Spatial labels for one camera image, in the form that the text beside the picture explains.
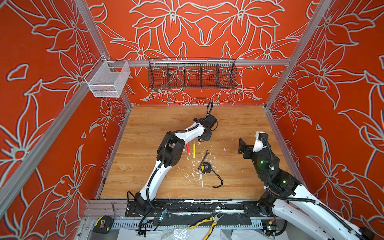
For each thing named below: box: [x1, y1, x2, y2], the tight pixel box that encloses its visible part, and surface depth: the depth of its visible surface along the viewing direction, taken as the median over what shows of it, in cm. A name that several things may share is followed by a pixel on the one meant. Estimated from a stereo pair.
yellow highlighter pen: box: [193, 143, 196, 159], surface depth 94 cm
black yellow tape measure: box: [92, 215, 113, 234], surface depth 68 cm
